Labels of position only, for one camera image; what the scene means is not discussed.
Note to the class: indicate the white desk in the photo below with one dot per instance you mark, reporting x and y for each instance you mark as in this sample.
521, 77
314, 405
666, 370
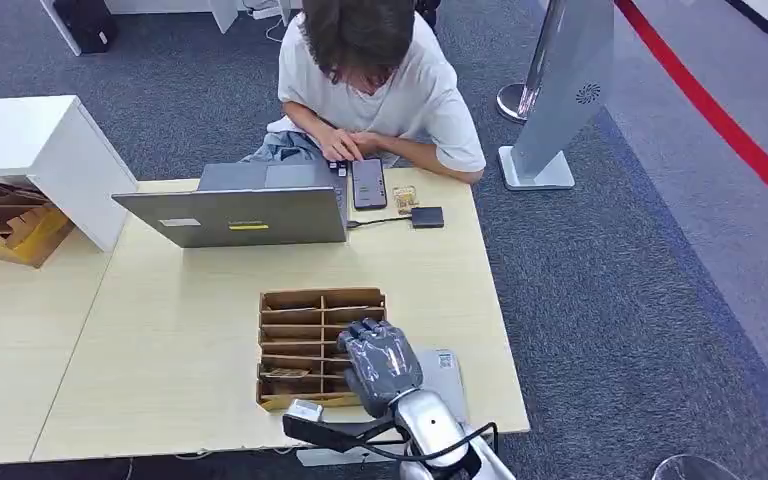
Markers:
159, 5

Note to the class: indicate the white plastic panel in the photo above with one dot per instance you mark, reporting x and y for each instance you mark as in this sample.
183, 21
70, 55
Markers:
331, 458

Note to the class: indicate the red barrier belt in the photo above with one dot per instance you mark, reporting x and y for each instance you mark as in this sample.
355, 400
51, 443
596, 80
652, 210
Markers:
715, 116

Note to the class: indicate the person's left hand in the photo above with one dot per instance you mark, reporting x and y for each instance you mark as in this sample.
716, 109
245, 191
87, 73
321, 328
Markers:
365, 141

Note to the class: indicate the black camera bracket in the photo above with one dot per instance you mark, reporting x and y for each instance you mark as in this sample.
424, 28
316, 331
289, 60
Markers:
331, 437

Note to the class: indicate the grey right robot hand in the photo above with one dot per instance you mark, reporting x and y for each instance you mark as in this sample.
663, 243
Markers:
384, 368

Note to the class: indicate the person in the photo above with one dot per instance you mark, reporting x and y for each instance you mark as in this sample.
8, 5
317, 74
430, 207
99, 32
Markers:
384, 86

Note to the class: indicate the white power strip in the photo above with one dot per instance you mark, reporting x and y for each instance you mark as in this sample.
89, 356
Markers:
266, 10

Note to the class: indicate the card with printed pattern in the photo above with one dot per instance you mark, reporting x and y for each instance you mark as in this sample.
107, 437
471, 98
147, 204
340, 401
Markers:
286, 373

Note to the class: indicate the white cabinet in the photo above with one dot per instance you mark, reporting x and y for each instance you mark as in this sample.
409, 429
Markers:
33, 142

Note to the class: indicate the brown cardboard boxes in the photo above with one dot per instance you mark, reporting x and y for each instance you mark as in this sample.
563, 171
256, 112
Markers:
6, 222

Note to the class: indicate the wooden card box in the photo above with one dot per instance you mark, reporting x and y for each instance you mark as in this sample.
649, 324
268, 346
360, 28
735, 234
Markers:
298, 331

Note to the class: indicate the grey laptop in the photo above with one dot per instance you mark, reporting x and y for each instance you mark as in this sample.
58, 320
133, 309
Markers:
251, 215

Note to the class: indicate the small black hub box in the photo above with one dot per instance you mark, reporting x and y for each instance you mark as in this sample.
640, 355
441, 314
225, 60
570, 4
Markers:
428, 217

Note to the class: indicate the small black dongles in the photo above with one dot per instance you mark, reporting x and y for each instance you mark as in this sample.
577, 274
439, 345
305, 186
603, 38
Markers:
338, 168

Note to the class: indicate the grey flat device with code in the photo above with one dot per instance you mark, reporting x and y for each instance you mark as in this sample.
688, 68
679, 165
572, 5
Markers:
447, 381

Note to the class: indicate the black smartphone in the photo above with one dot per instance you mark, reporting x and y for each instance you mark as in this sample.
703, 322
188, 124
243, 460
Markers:
369, 183

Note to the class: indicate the yellowish snack packet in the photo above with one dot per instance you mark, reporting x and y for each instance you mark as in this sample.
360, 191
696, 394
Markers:
405, 199

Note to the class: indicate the person's right hand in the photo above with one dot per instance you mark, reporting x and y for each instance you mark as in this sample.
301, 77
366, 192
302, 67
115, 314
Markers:
339, 146

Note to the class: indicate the grey standing panel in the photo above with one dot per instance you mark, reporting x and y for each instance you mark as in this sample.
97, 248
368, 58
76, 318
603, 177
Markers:
559, 99

